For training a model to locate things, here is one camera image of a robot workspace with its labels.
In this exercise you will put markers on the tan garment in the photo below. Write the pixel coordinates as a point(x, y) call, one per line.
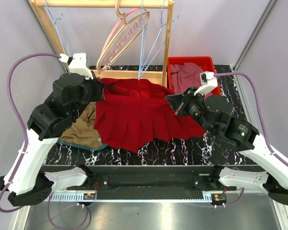
point(82, 132)

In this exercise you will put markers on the mauve cloth in bin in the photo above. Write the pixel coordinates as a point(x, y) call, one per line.
point(184, 76)

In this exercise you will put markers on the pink wooden hanger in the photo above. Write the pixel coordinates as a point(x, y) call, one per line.
point(123, 34)

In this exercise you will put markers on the red pleated skirt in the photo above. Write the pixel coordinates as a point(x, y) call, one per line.
point(135, 112)

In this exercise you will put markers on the teal plastic basket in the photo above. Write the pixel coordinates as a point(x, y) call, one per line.
point(82, 146)

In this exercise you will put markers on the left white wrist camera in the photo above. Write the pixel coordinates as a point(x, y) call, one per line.
point(77, 64)

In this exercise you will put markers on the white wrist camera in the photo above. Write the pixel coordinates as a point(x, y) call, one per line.
point(208, 83)
point(77, 64)

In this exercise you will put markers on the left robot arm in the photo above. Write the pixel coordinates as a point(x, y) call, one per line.
point(27, 184)

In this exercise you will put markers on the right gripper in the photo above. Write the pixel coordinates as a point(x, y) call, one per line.
point(179, 102)

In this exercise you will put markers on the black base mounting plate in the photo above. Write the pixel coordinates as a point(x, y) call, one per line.
point(153, 183)

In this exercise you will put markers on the wooden clothes rack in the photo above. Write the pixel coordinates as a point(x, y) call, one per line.
point(39, 9)

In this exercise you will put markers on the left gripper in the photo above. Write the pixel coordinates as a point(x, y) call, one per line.
point(98, 86)

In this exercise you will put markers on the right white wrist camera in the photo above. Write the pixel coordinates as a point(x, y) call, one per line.
point(208, 83)

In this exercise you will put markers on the blue wire hanger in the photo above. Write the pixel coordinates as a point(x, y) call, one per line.
point(60, 28)
point(160, 40)
point(142, 42)

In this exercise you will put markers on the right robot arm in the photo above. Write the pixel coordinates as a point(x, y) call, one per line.
point(214, 115)

